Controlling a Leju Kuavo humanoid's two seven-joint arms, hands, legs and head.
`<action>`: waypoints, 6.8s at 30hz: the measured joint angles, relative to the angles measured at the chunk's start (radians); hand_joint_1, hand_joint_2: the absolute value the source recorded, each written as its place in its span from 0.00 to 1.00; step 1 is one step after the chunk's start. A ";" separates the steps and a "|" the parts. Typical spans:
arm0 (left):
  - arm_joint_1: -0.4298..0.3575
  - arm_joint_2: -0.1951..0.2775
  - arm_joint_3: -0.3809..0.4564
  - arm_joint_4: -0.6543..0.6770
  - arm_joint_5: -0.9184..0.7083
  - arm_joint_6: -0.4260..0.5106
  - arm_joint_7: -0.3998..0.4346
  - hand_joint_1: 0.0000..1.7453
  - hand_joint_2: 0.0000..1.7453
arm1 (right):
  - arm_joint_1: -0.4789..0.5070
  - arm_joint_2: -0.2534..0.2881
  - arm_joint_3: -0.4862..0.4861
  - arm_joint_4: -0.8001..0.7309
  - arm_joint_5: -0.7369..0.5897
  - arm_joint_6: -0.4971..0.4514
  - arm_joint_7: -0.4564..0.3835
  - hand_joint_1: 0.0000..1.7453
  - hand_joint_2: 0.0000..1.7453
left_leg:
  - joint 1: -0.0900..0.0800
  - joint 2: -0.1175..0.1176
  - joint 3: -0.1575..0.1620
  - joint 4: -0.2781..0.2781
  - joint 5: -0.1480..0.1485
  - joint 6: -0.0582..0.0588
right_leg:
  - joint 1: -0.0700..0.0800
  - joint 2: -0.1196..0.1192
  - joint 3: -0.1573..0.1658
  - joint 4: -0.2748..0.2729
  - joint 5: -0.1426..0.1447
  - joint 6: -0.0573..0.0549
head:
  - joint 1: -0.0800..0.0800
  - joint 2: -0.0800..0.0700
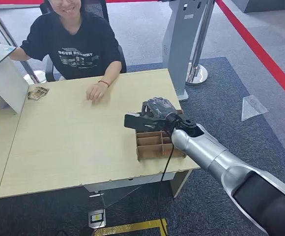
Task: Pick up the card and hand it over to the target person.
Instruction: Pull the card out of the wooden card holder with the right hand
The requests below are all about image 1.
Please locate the person's right forearm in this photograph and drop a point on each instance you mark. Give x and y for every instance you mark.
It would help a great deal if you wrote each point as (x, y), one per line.
(18, 55)

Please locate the metal floor socket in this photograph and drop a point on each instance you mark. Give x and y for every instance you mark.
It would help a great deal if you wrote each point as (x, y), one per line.
(96, 218)

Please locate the red barrier belt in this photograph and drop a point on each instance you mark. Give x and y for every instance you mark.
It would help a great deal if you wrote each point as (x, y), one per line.
(262, 55)
(14, 1)

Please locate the person's left forearm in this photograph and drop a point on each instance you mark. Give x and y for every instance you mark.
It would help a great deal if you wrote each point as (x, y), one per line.
(111, 73)

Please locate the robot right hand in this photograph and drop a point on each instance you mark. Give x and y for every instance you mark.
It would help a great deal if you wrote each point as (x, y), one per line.
(158, 107)

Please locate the grey kiosk stand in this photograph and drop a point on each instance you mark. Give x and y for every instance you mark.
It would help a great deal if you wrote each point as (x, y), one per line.
(179, 42)

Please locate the grey platform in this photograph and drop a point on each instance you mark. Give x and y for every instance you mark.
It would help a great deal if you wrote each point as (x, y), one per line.
(267, 5)

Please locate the wooden slotted card organizer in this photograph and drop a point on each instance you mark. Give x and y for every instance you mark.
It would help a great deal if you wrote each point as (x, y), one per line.
(149, 151)

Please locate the black office chair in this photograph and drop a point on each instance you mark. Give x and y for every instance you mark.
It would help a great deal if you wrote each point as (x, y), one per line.
(123, 62)

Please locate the person's left hand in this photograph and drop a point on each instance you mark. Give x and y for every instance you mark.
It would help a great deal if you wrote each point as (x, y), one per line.
(95, 92)

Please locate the yellow floor tape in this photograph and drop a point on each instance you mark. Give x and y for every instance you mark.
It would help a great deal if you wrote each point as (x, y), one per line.
(133, 227)

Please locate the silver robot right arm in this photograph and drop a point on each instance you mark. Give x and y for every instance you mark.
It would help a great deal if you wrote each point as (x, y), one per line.
(231, 169)

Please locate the clear plastic triangle piece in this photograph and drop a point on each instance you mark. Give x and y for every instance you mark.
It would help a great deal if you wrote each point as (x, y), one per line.
(250, 107)

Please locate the printed card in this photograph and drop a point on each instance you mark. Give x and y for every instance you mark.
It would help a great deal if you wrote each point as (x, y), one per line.
(43, 91)
(33, 95)

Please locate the person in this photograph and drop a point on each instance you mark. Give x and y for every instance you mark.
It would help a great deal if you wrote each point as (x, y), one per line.
(78, 39)

